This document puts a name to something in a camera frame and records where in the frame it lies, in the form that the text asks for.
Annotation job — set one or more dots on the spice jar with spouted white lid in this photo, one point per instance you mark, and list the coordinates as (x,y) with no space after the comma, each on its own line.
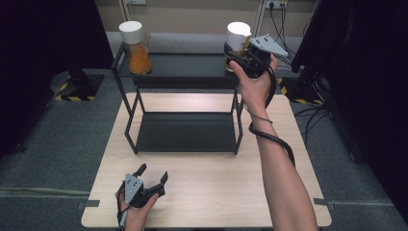
(237,35)

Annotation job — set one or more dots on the person's left hand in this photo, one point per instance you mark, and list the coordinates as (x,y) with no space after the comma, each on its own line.
(134,218)

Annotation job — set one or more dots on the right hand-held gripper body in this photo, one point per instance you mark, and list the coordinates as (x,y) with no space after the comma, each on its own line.
(266,45)

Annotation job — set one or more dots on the grey tape strip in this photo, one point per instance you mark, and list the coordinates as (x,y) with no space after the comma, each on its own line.
(89,204)
(325,203)

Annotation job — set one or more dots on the person's right hand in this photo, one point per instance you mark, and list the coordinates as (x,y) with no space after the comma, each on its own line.
(256,91)

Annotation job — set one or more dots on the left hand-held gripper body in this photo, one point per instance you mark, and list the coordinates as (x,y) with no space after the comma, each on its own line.
(133,189)

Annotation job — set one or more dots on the black curtain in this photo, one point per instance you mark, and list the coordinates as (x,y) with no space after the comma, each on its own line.
(38,64)
(369,80)

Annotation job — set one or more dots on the white wall power socket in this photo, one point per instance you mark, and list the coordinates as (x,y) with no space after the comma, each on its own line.
(275,4)

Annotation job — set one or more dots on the black metal two-tier rack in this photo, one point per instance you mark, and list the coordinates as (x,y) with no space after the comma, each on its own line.
(186,131)

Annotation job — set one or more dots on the thin wrist band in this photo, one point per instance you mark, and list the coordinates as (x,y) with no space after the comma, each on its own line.
(263,119)

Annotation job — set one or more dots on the black stand base striped tape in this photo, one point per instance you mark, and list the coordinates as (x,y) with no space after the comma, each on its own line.
(80,86)
(301,91)

